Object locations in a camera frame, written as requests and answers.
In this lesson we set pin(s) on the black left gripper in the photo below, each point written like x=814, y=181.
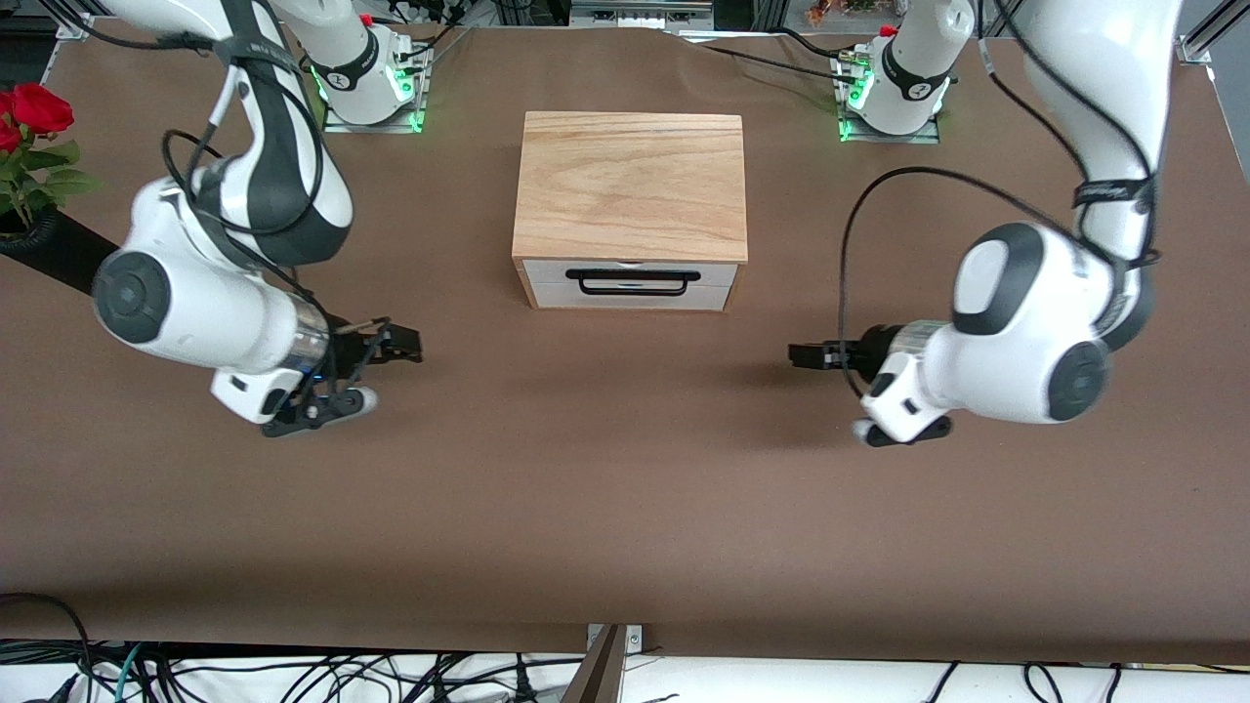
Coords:
x=872, y=349

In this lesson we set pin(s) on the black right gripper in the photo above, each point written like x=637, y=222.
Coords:
x=357, y=341

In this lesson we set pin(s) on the wooden drawer with white front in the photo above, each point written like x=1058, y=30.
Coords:
x=630, y=301

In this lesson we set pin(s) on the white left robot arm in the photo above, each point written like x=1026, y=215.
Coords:
x=1016, y=342

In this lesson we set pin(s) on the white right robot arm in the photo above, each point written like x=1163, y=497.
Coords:
x=195, y=303

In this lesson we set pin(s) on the light wooden drawer cabinet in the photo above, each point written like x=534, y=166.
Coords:
x=630, y=186

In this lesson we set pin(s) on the brown table cover sheet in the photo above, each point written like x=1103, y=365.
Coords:
x=625, y=488

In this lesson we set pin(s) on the colourful background object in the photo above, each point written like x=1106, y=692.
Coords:
x=820, y=10

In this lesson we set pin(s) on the black cylindrical vase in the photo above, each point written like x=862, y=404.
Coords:
x=59, y=259

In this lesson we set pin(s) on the dark metal support beam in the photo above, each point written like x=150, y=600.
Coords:
x=596, y=679

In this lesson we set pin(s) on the red rose plant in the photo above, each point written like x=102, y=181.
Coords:
x=39, y=107

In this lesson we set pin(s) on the aluminium corner profile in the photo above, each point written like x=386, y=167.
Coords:
x=1199, y=39
x=76, y=24

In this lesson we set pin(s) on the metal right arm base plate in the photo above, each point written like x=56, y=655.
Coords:
x=376, y=128

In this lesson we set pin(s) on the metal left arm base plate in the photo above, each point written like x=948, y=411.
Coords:
x=918, y=139

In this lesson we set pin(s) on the silver metal table bracket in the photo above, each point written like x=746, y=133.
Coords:
x=633, y=640

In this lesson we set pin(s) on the aluminium frame rail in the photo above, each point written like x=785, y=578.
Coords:
x=635, y=18

